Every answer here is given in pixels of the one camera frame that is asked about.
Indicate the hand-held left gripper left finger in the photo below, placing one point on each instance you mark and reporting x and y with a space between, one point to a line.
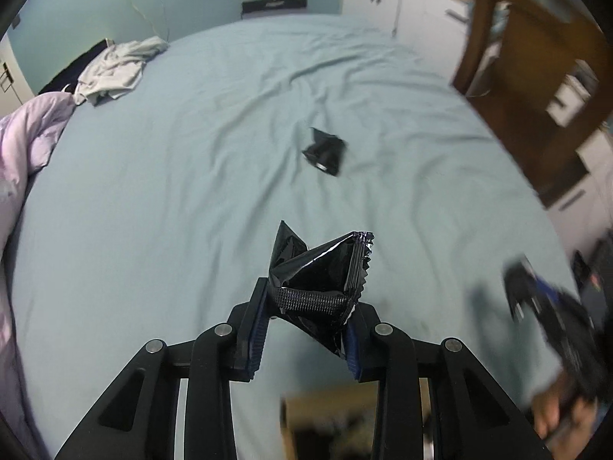
257 345

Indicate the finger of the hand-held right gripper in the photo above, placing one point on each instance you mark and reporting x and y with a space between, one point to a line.
524 287

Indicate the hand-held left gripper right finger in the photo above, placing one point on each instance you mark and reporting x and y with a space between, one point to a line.
353 354

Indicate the brown cardboard box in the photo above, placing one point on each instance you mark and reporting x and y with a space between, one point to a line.
330 407

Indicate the black foil snack packet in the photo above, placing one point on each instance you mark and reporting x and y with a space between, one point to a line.
316 273
325 151

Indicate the person's right hand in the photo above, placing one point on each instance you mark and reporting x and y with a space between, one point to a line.
550 412

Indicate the brown wooden chair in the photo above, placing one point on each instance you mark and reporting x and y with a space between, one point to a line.
517 57

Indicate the pink quilt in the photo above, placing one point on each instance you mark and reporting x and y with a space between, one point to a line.
24 143

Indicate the grey-white crumpled garment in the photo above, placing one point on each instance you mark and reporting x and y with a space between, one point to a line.
115 69

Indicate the dark cloth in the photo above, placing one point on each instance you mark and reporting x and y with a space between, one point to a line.
72 69

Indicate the black rectangular case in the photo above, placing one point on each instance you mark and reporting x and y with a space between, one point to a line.
273 5

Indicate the white door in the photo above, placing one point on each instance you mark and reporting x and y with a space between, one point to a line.
17 72

